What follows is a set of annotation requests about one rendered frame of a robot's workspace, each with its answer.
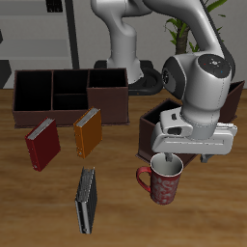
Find orange book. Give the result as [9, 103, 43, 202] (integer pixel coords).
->
[72, 106, 104, 160]

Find red patterned mug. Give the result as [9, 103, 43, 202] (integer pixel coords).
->
[135, 151, 185, 206]

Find black book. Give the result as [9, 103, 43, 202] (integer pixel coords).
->
[74, 165, 98, 235]

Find dark upright post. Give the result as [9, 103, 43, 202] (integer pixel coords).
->
[65, 0, 80, 70]

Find dark brown desk caddy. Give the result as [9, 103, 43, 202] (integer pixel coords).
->
[12, 67, 131, 129]
[135, 79, 246, 169]

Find green pot plant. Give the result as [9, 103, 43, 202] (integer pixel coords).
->
[164, 0, 230, 56]

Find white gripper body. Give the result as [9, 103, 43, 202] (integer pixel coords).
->
[151, 122, 239, 156]

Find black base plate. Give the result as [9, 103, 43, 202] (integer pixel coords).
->
[93, 59, 164, 96]

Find white shelf unit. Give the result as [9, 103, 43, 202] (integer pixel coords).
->
[0, 0, 73, 70]

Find red book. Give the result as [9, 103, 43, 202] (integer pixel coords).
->
[24, 117, 62, 173]

